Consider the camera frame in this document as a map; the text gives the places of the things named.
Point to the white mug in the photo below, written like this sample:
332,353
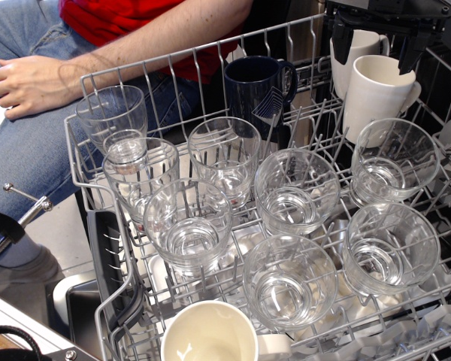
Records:
377,90
363,43

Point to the dark blue ceramic mug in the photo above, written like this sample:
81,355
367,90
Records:
258,89

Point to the clear glass cup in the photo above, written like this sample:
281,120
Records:
136,168
111,114
389,248
188,221
295,190
225,152
289,282
392,161

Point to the clear glass cup back left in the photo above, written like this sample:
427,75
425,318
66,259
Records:
111,114

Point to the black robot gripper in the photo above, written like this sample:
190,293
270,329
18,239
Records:
415,19

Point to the clear glass cup front left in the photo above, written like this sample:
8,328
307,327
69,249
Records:
188,221

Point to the blue jeans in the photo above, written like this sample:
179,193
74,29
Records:
33,149

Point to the clear glass cup front centre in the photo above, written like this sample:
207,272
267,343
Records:
289,282

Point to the clear glass cup centre back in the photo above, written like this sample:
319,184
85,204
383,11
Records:
225,152

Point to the red shirt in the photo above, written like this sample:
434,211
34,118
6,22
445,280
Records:
102,21

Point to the grey wire dishwasher rack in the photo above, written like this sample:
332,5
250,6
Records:
414,326

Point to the white mug front right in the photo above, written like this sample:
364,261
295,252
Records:
377,90

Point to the clear glass cup back right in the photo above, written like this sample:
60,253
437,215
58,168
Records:
392,161

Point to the person's bare forearm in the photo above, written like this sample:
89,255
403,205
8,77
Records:
189,24

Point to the person's bare hand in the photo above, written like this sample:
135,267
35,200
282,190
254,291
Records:
35,84

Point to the grey shoe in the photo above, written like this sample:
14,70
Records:
42,268

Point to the metal clamp with screw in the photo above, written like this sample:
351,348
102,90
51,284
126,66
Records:
11,230

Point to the clear glass cup front right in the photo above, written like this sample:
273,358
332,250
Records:
389,248

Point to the white mug back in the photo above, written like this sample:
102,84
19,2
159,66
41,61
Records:
363,43

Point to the cream mug bottom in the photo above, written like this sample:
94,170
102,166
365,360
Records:
214,330

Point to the dark grey rack handle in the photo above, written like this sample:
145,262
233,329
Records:
122,301

